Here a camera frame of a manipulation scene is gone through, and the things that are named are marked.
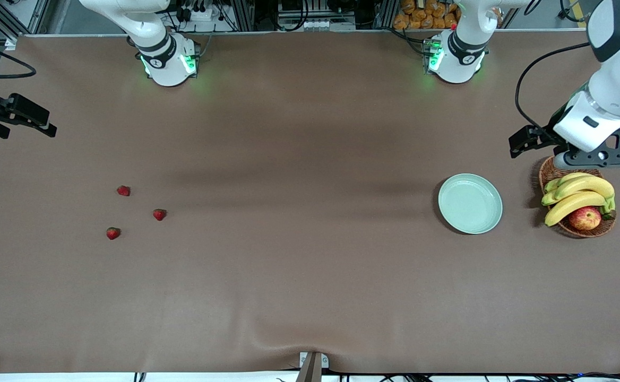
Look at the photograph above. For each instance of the brown table cover mat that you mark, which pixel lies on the brown table cover mat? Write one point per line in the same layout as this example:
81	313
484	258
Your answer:
310	292

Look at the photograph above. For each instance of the aluminium profile post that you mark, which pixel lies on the aluminium profile post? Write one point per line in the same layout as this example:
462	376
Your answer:
245	10
387	10

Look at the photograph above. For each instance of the white power strip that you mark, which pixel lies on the white power strip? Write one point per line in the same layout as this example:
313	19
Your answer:
201	13

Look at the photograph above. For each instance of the aluminium frame structure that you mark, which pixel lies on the aluminium frame structure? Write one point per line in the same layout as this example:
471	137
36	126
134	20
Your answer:
42	16

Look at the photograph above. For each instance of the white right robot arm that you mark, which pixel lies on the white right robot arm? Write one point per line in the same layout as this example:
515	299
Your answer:
166	63

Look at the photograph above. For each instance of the grey metal mount bracket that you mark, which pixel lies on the grey metal mount bracket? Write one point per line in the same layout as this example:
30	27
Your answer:
311	367

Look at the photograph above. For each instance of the brown wicker basket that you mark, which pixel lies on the brown wicker basket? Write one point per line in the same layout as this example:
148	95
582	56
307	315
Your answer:
559	164

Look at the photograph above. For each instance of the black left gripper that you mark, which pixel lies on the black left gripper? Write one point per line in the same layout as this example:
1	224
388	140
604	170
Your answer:
549	133

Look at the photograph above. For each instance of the pale green round plate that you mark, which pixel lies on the pale green round plate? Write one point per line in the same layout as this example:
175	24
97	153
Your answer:
470	204

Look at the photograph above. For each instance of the yellow banana bunch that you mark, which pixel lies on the yellow banana bunch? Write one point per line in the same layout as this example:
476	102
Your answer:
580	185

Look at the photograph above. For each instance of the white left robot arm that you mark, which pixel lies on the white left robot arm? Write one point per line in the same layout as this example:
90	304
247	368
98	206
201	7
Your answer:
458	61

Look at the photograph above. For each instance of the red yellow apple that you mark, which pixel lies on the red yellow apple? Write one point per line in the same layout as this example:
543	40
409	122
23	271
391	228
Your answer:
585	218

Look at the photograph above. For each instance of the pile of orange bread rolls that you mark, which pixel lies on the pile of orange bread rolls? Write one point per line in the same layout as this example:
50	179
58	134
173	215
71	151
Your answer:
424	13

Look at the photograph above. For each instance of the red toy strawberry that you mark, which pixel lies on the red toy strawberry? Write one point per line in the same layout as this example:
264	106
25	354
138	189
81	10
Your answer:
160	214
113	233
123	190

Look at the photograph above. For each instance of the white connector block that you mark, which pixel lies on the white connector block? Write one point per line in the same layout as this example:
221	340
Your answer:
315	24

